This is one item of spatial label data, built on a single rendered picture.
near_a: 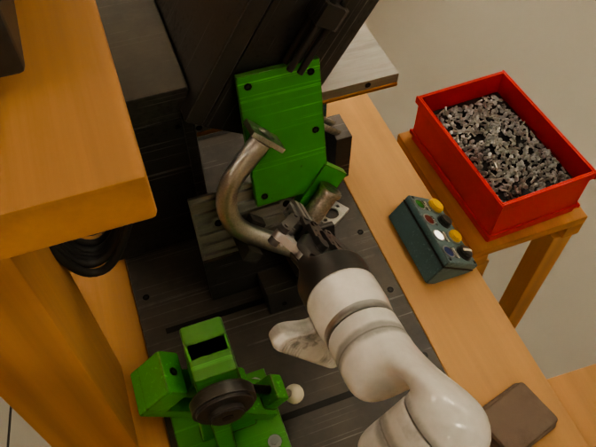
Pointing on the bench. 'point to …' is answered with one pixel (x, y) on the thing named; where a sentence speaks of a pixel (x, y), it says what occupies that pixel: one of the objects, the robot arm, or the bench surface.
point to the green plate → (285, 127)
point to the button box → (428, 241)
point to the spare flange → (338, 213)
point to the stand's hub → (223, 402)
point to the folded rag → (518, 418)
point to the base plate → (217, 159)
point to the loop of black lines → (93, 252)
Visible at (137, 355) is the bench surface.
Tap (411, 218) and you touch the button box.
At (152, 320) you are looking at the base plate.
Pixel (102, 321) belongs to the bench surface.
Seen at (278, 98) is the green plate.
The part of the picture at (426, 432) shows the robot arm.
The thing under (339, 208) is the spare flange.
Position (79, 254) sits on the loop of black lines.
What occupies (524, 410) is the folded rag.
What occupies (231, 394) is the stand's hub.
